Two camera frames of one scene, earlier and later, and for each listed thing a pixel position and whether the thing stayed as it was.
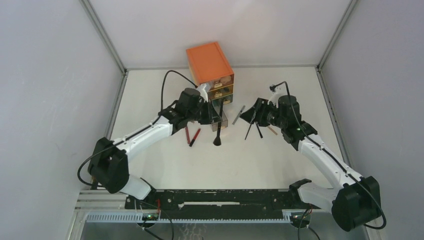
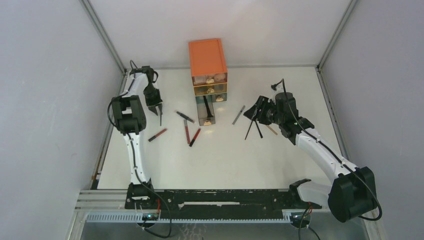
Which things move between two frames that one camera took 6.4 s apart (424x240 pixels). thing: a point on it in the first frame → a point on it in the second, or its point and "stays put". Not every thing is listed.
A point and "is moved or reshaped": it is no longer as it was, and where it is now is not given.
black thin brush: [250, 126] stays put
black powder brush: [217, 142] is moved or reshaped
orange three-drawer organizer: [209, 65] is moved or reshaped
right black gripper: [261, 106] stays put
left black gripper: [213, 116] → [156, 102]
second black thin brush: [260, 132] stays put
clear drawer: [227, 99] → [220, 97]
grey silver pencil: [238, 115] stays put
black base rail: [218, 204] stays put
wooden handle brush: [272, 130] stays put
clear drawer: [224, 121] is moved or reshaped
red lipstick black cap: [192, 142] stays put
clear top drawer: [220, 82] → [209, 79]
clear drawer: [221, 92] is moved or reshaped
